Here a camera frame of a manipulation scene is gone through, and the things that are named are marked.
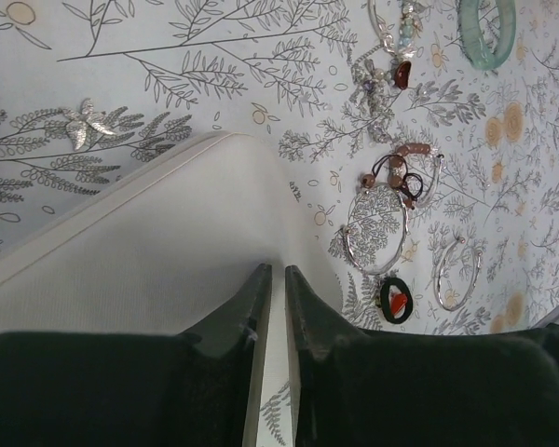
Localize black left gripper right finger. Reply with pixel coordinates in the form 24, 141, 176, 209
285, 266, 559, 446

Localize pink bead cord bracelet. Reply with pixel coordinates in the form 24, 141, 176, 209
358, 142, 446, 210

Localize small black hair tie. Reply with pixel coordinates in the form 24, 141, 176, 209
377, 275, 416, 326

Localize thin twisted silver bangle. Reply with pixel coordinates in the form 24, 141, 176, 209
340, 183, 409, 276

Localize floral patterned tablecloth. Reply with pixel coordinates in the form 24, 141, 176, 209
0, 1, 559, 446

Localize red teardrop pendant earring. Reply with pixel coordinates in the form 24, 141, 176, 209
389, 292, 409, 318

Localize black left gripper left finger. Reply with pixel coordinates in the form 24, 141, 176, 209
0, 264, 272, 446

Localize beige jewelry box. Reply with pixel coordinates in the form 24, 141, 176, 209
0, 133, 343, 400

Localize small silver earring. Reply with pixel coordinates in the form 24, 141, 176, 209
60, 98, 116, 152

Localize thin silver cuff bracelet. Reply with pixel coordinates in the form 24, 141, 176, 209
431, 236, 487, 312

